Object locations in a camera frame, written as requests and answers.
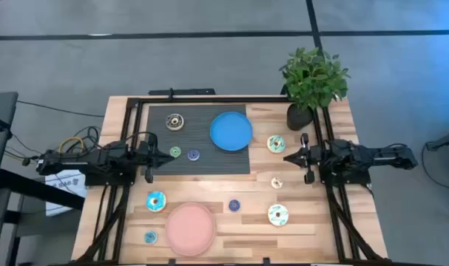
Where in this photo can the small teal donut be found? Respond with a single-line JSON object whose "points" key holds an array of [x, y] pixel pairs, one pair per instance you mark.
{"points": [[147, 240]]}

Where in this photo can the large mint donut dark zigzag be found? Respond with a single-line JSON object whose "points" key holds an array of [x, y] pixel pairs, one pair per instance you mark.
{"points": [[271, 148]]}

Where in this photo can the black metal beam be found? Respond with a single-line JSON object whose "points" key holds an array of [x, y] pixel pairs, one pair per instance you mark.
{"points": [[39, 189]]}

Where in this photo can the black aluminium table frame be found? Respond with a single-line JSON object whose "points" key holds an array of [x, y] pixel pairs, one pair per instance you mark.
{"points": [[209, 99]]}

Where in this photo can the green potted plant dark pot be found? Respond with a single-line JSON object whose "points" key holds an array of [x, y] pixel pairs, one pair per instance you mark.
{"points": [[313, 81]]}

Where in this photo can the blue round plate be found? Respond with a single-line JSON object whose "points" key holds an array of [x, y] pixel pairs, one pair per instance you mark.
{"points": [[231, 131]]}

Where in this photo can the grey stand foot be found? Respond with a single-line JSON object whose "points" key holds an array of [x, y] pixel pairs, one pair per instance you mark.
{"points": [[446, 142]]}

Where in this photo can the small dark blue donut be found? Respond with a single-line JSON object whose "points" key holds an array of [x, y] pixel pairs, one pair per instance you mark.
{"points": [[231, 208]]}

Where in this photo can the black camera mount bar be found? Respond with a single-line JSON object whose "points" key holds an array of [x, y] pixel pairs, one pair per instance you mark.
{"points": [[181, 91]]}

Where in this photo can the small white donut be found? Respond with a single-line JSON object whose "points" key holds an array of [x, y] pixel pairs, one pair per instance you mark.
{"points": [[274, 185]]}

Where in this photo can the dark grey woven placemat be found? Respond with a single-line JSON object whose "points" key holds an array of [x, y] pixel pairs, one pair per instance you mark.
{"points": [[202, 164]]}

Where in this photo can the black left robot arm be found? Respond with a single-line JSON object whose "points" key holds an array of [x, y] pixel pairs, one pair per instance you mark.
{"points": [[98, 160]]}

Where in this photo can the pink round plate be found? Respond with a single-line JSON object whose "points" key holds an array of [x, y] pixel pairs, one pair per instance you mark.
{"points": [[190, 229]]}

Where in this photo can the large white donut teal stripes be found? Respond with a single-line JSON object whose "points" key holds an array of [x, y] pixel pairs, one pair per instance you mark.
{"points": [[272, 220]]}

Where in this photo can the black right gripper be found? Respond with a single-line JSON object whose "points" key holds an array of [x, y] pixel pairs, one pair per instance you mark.
{"points": [[313, 159]]}

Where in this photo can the white printed paper bag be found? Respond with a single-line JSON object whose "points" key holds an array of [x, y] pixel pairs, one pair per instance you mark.
{"points": [[67, 183]]}

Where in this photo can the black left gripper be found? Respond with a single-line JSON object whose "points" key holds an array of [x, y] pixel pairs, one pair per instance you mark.
{"points": [[144, 159]]}

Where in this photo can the small green donut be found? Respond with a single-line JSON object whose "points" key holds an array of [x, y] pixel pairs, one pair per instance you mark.
{"points": [[172, 154]]}

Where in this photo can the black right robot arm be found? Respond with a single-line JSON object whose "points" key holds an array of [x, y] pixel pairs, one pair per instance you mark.
{"points": [[375, 155]]}

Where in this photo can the large chocolate sprinkle donut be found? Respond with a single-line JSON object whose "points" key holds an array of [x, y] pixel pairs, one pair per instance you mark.
{"points": [[170, 125]]}

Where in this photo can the large blue iced donut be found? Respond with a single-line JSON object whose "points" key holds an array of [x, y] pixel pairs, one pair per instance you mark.
{"points": [[151, 206]]}

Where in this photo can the small purple donut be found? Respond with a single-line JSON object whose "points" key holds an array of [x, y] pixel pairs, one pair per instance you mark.
{"points": [[190, 157]]}

